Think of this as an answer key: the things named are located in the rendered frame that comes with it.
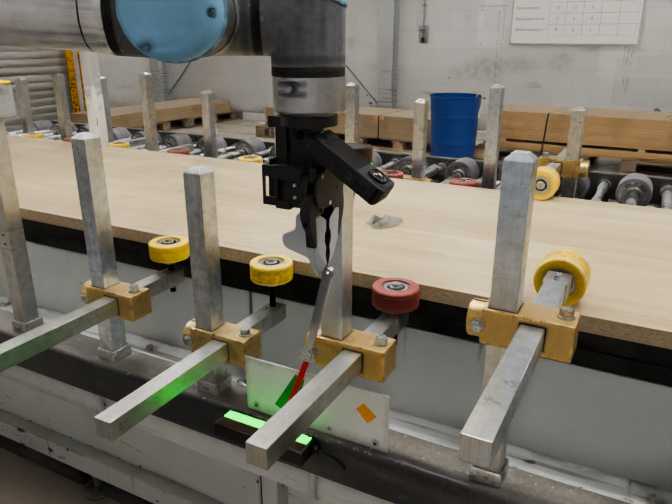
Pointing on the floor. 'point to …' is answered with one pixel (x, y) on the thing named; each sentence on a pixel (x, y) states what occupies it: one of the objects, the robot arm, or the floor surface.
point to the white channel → (94, 95)
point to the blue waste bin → (454, 124)
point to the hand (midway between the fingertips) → (324, 266)
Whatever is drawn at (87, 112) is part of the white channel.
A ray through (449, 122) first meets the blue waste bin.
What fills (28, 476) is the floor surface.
